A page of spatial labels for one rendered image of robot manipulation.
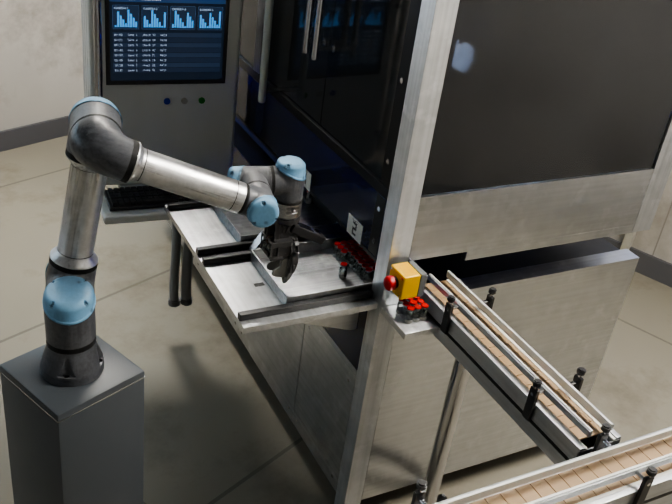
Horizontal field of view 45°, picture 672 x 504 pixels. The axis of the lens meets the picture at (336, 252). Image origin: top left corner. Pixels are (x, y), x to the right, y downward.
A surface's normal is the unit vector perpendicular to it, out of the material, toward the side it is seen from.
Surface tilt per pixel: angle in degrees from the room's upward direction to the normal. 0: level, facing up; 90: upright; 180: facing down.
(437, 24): 90
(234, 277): 0
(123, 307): 0
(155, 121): 90
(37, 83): 90
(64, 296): 7
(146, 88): 90
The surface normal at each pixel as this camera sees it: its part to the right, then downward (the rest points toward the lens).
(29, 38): 0.76, 0.41
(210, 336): 0.12, -0.86
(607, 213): 0.45, 0.50
